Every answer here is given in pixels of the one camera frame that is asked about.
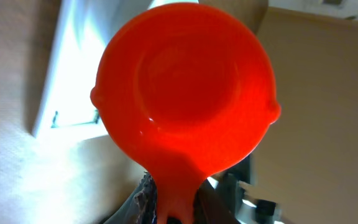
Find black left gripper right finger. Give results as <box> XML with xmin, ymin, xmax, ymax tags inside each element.
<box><xmin>194</xmin><ymin>180</ymin><xmax>239</xmax><ymax>224</ymax></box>

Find red plastic measuring scoop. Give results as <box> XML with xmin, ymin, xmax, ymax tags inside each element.
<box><xmin>90</xmin><ymin>2</ymin><xmax>281</xmax><ymax>223</ymax></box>

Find white digital kitchen scale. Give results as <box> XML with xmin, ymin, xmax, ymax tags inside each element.
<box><xmin>32</xmin><ymin>0</ymin><xmax>176</xmax><ymax>141</ymax></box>

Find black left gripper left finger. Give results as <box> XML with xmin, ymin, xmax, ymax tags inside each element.
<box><xmin>104</xmin><ymin>172</ymin><xmax>157</xmax><ymax>224</ymax></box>

